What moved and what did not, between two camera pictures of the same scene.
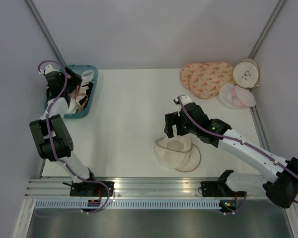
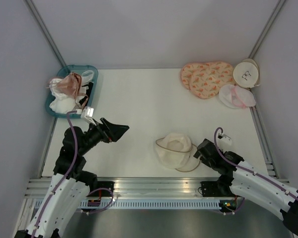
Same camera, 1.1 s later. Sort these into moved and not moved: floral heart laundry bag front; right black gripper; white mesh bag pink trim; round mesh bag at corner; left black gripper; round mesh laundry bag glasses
Moved: left black gripper; right black gripper
Not moved: round mesh laundry bag glasses; floral heart laundry bag front; round mesh bag at corner; white mesh bag pink trim
